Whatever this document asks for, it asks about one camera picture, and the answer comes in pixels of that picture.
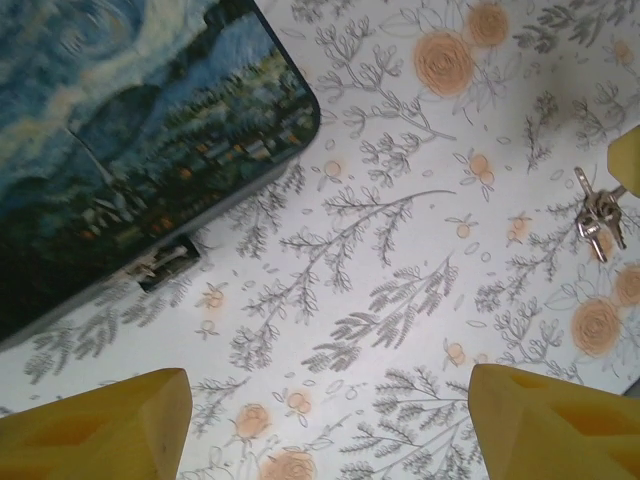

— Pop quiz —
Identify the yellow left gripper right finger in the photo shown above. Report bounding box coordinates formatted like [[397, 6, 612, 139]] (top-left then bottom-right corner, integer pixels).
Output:
[[471, 363, 640, 480]]

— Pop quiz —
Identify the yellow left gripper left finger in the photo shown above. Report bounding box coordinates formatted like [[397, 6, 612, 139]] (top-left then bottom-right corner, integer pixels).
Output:
[[0, 368, 193, 480]]

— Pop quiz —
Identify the silver key bunch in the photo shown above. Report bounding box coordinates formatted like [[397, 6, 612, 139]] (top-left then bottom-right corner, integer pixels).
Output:
[[573, 166, 629, 264]]

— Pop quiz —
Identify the blue painted tin box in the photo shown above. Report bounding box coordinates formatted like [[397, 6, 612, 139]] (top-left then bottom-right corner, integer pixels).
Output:
[[0, 0, 321, 351]]

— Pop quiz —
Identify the silver box hasp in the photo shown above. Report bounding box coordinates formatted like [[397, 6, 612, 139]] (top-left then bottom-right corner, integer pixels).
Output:
[[124, 243, 189, 279]]

